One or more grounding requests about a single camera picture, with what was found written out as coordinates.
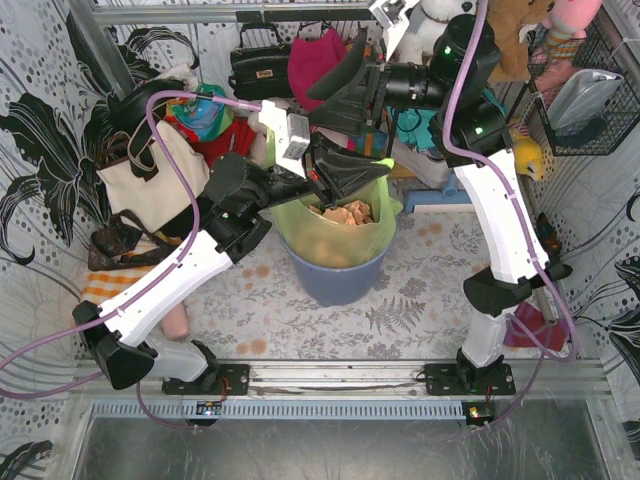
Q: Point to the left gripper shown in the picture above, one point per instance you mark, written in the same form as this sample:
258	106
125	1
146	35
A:
310	170

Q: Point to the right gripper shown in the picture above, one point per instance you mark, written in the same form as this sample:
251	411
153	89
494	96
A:
373	87

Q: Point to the green plastic trash bag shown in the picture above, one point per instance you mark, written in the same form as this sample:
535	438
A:
294	218

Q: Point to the blue plastic trash bin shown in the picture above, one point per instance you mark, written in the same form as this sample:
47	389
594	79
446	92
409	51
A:
335	270

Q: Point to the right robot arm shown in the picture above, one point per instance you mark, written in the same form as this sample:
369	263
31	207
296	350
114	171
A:
472	135

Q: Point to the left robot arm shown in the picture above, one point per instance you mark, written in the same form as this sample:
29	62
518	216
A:
119	332

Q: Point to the magenta fabric bag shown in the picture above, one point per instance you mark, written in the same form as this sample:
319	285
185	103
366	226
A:
311	60

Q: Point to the colourful cartoon fabric bag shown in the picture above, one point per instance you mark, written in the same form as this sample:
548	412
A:
198	120

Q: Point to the cream canvas tote bag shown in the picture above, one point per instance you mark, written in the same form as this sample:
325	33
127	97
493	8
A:
157	197

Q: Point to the dark patterned bag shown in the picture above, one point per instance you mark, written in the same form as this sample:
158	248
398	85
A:
112	248

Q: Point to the silver foil bag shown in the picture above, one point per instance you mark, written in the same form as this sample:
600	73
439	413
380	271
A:
582	97

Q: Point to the crumpled printed waste paper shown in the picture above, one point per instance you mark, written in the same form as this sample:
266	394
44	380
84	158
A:
355	213

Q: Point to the teal folded cloth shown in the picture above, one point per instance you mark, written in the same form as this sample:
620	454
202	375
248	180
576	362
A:
413	128

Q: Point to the white plush dog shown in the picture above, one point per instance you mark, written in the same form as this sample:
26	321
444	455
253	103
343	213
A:
427	22

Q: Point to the white plush bear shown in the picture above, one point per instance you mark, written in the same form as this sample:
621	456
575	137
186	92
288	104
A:
262	148

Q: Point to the black leather handbag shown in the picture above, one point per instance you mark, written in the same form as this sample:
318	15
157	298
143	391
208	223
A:
260	73

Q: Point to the blue floor mop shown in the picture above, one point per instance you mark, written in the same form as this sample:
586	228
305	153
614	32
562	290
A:
448	199

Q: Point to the brown teddy bear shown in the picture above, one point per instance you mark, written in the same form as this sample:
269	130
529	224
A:
511	20

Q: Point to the yellow plush toy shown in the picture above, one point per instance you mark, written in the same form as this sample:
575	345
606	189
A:
527	152

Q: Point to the black orange patterned item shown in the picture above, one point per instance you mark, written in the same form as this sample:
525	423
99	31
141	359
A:
548	237

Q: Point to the black round hat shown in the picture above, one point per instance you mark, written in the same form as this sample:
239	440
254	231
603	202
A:
126	114

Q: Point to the pink glasses case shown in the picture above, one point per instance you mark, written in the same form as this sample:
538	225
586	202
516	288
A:
175	324

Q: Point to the pink plush toy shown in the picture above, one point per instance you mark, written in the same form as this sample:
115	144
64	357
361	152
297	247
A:
567	21

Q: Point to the orange purple sock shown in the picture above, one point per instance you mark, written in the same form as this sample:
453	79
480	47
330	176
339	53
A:
553	336

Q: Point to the orange white checked cloth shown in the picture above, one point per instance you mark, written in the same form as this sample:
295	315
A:
104	285

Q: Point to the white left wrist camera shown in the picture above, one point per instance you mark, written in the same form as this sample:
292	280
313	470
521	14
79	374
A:
292	136

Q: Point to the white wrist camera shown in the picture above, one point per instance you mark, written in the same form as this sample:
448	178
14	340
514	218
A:
392	16
292	136

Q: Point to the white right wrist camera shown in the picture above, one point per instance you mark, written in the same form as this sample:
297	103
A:
392	16

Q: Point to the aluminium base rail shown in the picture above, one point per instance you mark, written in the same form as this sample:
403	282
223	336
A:
394	379

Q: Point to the black wire basket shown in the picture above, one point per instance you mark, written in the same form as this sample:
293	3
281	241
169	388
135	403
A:
602	134

